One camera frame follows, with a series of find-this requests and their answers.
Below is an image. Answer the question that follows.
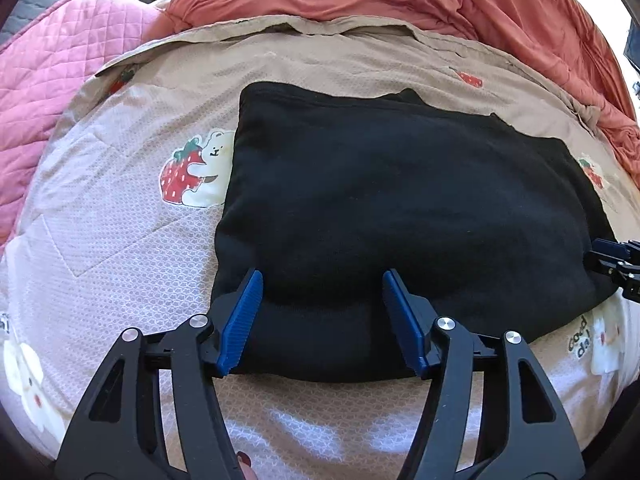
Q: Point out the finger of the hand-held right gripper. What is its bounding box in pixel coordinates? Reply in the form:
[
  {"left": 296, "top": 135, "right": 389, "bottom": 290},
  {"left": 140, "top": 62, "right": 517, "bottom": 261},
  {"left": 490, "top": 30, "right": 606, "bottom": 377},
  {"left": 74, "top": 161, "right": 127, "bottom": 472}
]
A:
[
  {"left": 584, "top": 256, "right": 640, "bottom": 306},
  {"left": 590, "top": 238, "right": 640, "bottom": 263}
]

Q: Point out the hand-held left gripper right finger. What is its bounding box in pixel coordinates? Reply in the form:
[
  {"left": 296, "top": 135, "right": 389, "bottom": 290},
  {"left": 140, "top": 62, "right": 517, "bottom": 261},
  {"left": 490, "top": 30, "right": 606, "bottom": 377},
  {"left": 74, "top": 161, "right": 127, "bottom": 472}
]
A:
[{"left": 381, "top": 268, "right": 586, "bottom": 480}]

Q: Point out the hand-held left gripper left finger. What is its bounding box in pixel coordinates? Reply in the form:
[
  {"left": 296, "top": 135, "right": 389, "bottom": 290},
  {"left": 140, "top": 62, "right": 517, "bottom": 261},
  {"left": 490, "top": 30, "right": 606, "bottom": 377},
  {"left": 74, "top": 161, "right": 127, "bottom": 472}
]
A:
[{"left": 55, "top": 268, "right": 264, "bottom": 480}]

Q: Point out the black long-sleeve sweater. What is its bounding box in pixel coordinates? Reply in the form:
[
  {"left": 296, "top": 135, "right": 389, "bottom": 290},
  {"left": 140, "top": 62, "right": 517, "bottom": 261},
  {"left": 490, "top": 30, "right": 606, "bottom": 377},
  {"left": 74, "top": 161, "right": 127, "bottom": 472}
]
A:
[{"left": 211, "top": 81, "right": 621, "bottom": 383}]

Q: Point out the person's left hand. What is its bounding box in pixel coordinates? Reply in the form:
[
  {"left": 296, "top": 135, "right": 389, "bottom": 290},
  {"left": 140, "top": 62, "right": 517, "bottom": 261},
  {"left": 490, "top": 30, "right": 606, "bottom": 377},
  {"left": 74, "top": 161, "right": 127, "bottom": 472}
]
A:
[{"left": 235, "top": 451, "right": 259, "bottom": 480}]

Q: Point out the strawberry bear printed blanket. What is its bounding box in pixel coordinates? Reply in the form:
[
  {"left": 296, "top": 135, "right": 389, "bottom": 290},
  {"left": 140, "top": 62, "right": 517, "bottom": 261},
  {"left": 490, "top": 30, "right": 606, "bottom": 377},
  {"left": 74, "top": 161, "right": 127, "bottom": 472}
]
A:
[{"left": 0, "top": 15, "right": 640, "bottom": 480}]

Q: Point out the dark monitor screen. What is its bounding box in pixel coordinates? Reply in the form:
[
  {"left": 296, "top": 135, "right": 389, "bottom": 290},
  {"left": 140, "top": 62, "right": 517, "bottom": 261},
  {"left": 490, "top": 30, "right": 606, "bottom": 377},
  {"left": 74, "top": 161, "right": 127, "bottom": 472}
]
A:
[{"left": 622, "top": 22, "right": 640, "bottom": 71}]

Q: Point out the pink quilted blanket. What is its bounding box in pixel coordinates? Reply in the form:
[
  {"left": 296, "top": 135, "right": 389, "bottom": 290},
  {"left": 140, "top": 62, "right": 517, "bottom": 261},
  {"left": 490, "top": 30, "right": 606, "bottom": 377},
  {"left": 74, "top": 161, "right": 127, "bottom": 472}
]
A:
[{"left": 0, "top": 0, "right": 173, "bottom": 246}]

